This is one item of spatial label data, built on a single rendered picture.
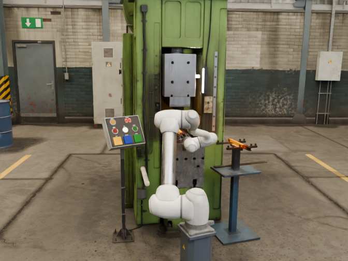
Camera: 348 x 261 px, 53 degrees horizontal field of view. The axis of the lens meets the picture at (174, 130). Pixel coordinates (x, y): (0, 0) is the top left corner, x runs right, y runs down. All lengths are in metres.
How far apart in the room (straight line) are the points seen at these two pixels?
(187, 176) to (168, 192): 1.16
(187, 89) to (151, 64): 0.42
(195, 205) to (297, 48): 8.06
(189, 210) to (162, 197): 0.19
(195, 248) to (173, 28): 2.04
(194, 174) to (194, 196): 1.19
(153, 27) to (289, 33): 6.81
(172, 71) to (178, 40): 0.33
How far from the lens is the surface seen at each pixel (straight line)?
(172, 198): 2.31
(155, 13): 3.44
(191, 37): 3.49
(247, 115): 9.69
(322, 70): 10.09
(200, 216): 2.33
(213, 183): 3.78
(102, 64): 8.71
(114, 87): 8.69
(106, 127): 3.10
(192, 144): 2.95
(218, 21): 3.56
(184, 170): 3.43
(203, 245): 2.42
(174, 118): 2.45
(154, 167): 3.59
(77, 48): 9.47
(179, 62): 3.31
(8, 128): 7.46
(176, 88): 3.32
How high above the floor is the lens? 1.72
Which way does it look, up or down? 12 degrees down
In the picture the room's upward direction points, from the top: 1 degrees clockwise
